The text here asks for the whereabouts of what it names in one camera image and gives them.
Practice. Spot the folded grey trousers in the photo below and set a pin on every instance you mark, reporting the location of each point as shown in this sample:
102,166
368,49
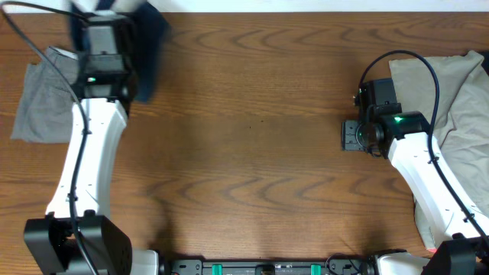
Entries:
44,113

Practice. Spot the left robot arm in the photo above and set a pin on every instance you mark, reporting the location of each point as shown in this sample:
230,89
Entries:
76,235

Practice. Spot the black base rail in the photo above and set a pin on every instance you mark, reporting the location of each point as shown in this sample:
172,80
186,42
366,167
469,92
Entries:
150,262

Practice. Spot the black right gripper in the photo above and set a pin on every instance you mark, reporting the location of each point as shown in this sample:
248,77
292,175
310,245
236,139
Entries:
348,135

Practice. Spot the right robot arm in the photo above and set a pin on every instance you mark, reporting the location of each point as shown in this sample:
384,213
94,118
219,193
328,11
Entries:
457,226

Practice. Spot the beige garment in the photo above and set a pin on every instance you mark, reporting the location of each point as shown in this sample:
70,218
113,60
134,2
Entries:
453,93

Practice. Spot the dark blue shorts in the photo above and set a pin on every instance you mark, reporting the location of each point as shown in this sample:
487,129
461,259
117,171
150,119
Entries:
150,30

